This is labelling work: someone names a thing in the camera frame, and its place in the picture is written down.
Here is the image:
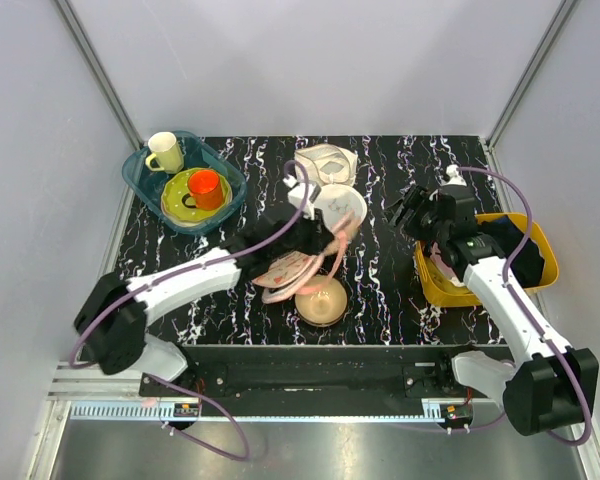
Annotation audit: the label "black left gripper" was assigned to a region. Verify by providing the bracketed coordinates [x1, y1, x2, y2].
[269, 204, 334, 261]

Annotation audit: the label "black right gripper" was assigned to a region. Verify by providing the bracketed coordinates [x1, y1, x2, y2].
[380, 183, 449, 246]

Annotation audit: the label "pink floral mesh laundry bag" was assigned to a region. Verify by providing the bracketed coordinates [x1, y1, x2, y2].
[252, 252, 324, 304]

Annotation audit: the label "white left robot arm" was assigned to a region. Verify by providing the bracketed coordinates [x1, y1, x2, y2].
[70, 211, 336, 396]

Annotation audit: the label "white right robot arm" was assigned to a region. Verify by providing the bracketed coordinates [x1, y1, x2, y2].
[385, 184, 599, 436]

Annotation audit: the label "round white mesh laundry bag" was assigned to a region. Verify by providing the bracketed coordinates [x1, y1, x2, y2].
[314, 184, 367, 231]

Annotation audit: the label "cream mesh laundry bag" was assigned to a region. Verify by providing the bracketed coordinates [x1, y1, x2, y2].
[294, 143, 358, 186]

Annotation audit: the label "pink garment in basket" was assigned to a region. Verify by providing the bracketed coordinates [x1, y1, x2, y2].
[430, 243, 456, 279]

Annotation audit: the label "beige bowl with brown rim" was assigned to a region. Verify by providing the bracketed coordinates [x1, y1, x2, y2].
[294, 275, 348, 328]

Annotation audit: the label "yellow plastic basket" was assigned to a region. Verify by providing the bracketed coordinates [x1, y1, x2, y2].
[414, 212, 559, 308]

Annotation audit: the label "orange mug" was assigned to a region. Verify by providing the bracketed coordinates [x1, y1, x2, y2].
[182, 169, 225, 211]

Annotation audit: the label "black clothes in basket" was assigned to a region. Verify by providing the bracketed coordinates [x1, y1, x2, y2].
[479, 216, 545, 288]

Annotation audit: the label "green dotted plate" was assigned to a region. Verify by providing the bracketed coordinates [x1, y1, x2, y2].
[161, 168, 233, 224]

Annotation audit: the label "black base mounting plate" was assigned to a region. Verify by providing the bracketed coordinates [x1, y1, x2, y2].
[138, 343, 495, 406]

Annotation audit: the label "pale yellow mug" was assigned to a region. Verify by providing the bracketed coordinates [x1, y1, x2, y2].
[145, 132, 184, 174]

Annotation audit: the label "teal plastic tub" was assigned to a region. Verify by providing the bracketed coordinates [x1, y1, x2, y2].
[122, 131, 247, 236]

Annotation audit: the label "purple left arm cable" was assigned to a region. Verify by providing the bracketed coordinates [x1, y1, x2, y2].
[68, 159, 312, 371]

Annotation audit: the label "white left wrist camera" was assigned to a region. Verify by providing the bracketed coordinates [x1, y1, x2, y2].
[283, 175, 321, 220]

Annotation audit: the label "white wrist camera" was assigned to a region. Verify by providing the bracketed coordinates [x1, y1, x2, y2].
[283, 175, 321, 220]
[440, 164, 466, 187]

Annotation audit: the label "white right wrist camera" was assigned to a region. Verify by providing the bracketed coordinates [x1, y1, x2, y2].
[440, 164, 466, 187]

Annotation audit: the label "aluminium frame rail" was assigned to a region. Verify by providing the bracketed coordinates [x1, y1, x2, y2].
[51, 0, 144, 150]

